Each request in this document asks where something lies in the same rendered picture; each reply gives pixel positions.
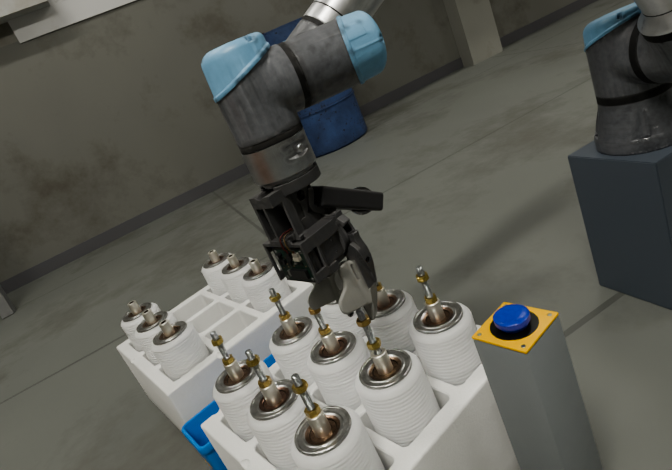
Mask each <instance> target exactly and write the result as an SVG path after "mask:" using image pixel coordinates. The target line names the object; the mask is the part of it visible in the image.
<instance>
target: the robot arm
mask: <svg viewBox="0 0 672 470"><path fill-rule="evenodd" d="M383 1H384V0H314V1H313V3H312V4H311V5H310V7H309V8H308V10H307V11H306V13H305V14H304V15H303V17H302V19H301V20H300V21H299V23H298V24H297V25H296V27H295V28H294V30H293V31H292V32H291V34H290V35H289V37H288V38H287V39H286V40H285V41H283V42H281V43H279V44H274V45H272V46H270V44H269V43H268V42H266V40H265V38H264V36H263V35H262V34H261V33H259V32H254V33H251V34H248V35H246V36H243V37H240V38H238V39H235V40H233V41H231V42H229V43H226V44H224V45H222V46H220V47H218V48H215V49H213V50H212V51H210V52H208V53H207V54H206V55H205V56H204V57H203V59H202V61H201V62H202V63H201V67H202V70H203V73H204V75H205V77H206V80H207V82H208V84H209V87H210V89H211V91H212V94H213V96H214V101H215V103H217V104H218V106H219V108H220V110H221V112H222V114H223V116H224V118H225V121H226V123H227V125H228V127H229V129H230V131H231V133H232V135H233V137H234V139H235V141H236V143H237V145H238V147H239V149H240V151H241V153H242V154H241V155H242V157H243V159H244V161H245V163H246V165H247V167H248V169H249V171H250V174H251V176H252V178H253V180H254V182H255V184H256V185H259V186H260V189H261V191H260V192H259V193H257V194H256V195H254V196H253V197H251V198H250V199H249V201H250V203H251V205H252V207H253V209H254V211H255V213H256V215H257V217H258V219H259V221H260V223H261V225H262V227H263V229H264V231H265V234H266V236H267V238H268V240H267V241H266V242H264V243H263V244H262V245H263V247H264V249H265V251H266V253H267V255H268V257H269V259H270V261H271V263H272V265H273V267H274V269H275V271H276V273H277V275H278V277H279V279H280V280H283V279H284V278H285V277H286V278H287V280H291V281H301V282H311V283H314V287H313V289H312V291H311V293H310V295H309V297H308V304H309V306H310V308H311V309H314V310H316V309H319V308H321V307H323V306H325V305H327V304H329V303H331V302H333V301H336V302H337V304H338V305H339V308H340V310H341V312H342V313H343V314H346V315H348V316H349V317H352V316H353V315H354V311H356V310H358V309H359V308H361V307H364V309H365V311H366V312H367V314H368V316H369V318H370V320H374V319H375V318H376V314H377V286H376V280H377V277H376V272H375V267H374V262H373V258H372V255H371V253H370V251H369V249H368V247H367V245H366V244H365V242H364V241H363V240H362V238H361V237H360V235H359V232H358V230H355V228H354V227H353V225H352V224H351V222H350V219H349V218H348V217H347V216H345V215H344V214H342V212H341V210H351V212H353V213H355V214H358V215H365V214H368V213H369V212H371V211H381V210H382V209H383V193H382V192H376V191H371V190H370V189H368V188H366V187H357V188H354V189H349V188H339V187H330V186H311V185H310V184H311V183H312V182H314V181H315V180H316V179H318V178H319V176H320V175H321V172H320V170H319V167H318V165H317V163H316V162H314V161H315V158H316V156H315V154H314V152H313V150H312V147H311V145H310V143H309V140H308V138H307V136H306V133H305V131H304V129H303V126H302V123H301V121H300V118H299V116H298V113H297V112H299V111H301V110H304V109H306V108H308V107H311V106H313V105H315V104H317V103H319V102H321V101H324V100H326V99H328V98H330V97H332V96H334V95H336V94H339V93H341V92H343V91H345V90H347V89H349V88H351V87H354V86H356V85H358V84H360V83H361V84H364V83H365V81H366V80H368V79H370V78H372V77H374V76H376V75H378V74H379V73H381V72H382V71H383V70H384V68H385V66H386V61H387V51H386V45H385V42H384V39H383V36H382V33H381V31H380V29H379V27H378V25H377V24H376V22H375V21H374V20H373V18H372V17H373V15H374V14H375V12H376V11H377V10H378V8H379V7H380V5H381V4H382V2H383ZM583 39H584V45H585V48H584V52H586V55H587V60H588V64H589V69H590V73H591V78H592V82H593V87H594V91H595V96H596V100H597V105H598V111H597V118H596V131H595V133H594V141H595V145H596V149H597V151H598V152H600V153H602V154H605V155H611V156H628V155H637V154H643V153H648V152H652V151H656V150H660V149H663V148H666V147H669V146H671V145H672V0H634V3H632V4H629V5H627V6H625V7H622V8H620V9H618V10H615V11H613V12H611V13H609V14H606V15H604V16H602V17H600V18H598V19H596V20H594V21H592V22H590V23H589V24H588V25H587V26H586V27H585V28H584V30H583ZM337 209H338V210H337ZM272 251H273V252H274V254H275V258H276V259H277V260H278V262H279V264H280V266H281V268H282V269H280V270H279V268H278V266H277V264H276V262H275V260H274V258H273V256H272V254H271V252H272ZM345 257H347V261H342V260H343V259H344V258H345ZM340 261H342V262H341V263H340Z"/></svg>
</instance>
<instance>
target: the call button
mask: <svg viewBox="0 0 672 470"><path fill-rule="evenodd" d="M530 320H531V315H530V312H529V309H528V308H527V307H525V306H523V305H519V304H510V305H506V306H503V307H501V308H500V309H498V310H497V311H496V312H495V313H494V315H493V321H494V324H495V326H496V327H497V328H498V329H500V330H501V331H503V332H505V333H510V334H512V333H518V332H521V331H523V330H524V329H526V328H527V326H528V324H529V322H530Z"/></svg>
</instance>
